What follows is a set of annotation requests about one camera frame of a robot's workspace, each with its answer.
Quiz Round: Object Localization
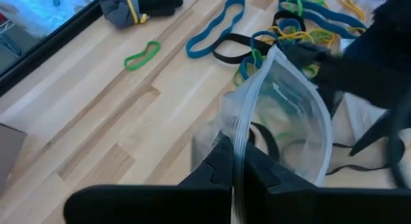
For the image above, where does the teal rubber band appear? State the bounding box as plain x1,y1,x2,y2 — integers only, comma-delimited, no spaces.
240,55,267,81

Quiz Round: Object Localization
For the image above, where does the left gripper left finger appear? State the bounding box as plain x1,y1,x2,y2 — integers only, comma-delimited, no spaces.
63,132,234,224

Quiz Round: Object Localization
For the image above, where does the black rubber band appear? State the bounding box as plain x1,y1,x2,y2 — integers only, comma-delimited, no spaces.
248,121,281,163
211,33,274,65

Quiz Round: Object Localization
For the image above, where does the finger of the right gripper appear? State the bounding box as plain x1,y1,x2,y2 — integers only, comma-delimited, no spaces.
284,42,335,68
349,107,403,158

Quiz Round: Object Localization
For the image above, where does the grey black work glove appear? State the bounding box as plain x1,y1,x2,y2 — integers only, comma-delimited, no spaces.
99,0,184,30

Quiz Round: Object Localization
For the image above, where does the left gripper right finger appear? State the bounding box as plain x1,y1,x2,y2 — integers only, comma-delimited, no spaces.
242,143,411,224

